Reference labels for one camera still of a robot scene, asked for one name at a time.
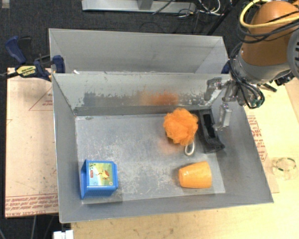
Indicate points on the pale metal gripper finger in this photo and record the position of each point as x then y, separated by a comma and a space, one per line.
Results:
212, 93
224, 117

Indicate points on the orange mesh bath pouf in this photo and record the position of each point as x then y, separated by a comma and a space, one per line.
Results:
180, 126

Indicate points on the orange plastic cup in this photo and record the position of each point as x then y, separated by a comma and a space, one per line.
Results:
195, 175

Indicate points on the grey metal bin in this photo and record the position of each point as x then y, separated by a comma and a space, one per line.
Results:
139, 138

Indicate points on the blue box with picture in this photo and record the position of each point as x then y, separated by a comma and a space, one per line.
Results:
99, 179

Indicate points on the brown cardboard board, red print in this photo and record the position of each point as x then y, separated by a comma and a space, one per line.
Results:
30, 146

